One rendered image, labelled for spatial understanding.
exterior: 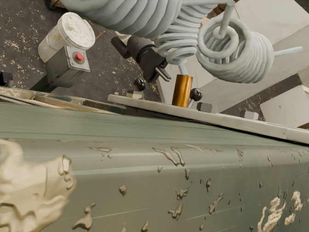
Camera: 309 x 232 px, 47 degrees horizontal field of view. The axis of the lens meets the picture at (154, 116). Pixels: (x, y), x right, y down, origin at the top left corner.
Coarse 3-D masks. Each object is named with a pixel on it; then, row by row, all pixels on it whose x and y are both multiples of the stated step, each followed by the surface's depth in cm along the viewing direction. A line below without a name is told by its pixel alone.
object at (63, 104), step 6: (36, 96) 138; (42, 96) 137; (42, 102) 135; (48, 102) 132; (54, 102) 130; (60, 102) 127; (66, 102) 126; (66, 108) 125; (72, 108) 122; (78, 108) 120; (84, 108) 118; (90, 108) 117
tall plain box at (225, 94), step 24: (240, 0) 320; (264, 0) 304; (288, 0) 290; (264, 24) 302; (288, 24) 288; (288, 48) 308; (168, 72) 366; (192, 72) 346; (288, 72) 358; (168, 96) 362; (216, 96) 369; (240, 96) 387
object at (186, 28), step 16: (192, 16) 32; (176, 32) 36; (192, 32) 33; (160, 48) 34; (192, 48) 34; (176, 64) 35; (176, 80) 34; (192, 80) 34; (0, 96) 55; (112, 96) 33; (128, 96) 33; (176, 96) 34; (128, 112) 35; (144, 112) 34; (160, 112) 30; (176, 112) 28; (192, 112) 27; (208, 112) 27; (240, 112) 34; (240, 128) 25; (256, 128) 24; (272, 128) 23; (288, 128) 23
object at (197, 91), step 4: (196, 88) 98; (192, 92) 98; (196, 92) 97; (200, 92) 98; (192, 96) 98; (196, 96) 97; (200, 96) 98; (192, 100) 98; (196, 100) 98; (192, 104) 98
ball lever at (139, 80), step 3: (138, 78) 98; (141, 78) 98; (135, 81) 98; (138, 81) 97; (141, 81) 97; (144, 81) 98; (135, 84) 97; (138, 84) 97; (141, 84) 97; (144, 84) 98; (135, 87) 98; (138, 87) 97; (141, 87) 97; (144, 87) 98; (138, 90) 98; (141, 90) 98; (144, 99) 101
